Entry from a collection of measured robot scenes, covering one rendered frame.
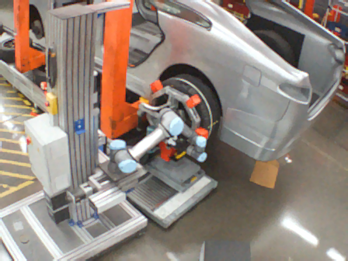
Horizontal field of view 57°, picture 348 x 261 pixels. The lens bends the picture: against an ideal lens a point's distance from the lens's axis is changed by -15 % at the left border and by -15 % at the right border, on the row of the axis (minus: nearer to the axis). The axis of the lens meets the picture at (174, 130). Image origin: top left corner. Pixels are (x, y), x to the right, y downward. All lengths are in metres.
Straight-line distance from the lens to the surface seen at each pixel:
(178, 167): 3.74
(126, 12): 3.00
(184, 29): 3.20
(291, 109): 2.90
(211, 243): 2.98
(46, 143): 2.37
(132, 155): 2.53
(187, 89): 3.16
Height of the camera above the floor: 2.67
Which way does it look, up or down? 35 degrees down
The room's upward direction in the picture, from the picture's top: 8 degrees clockwise
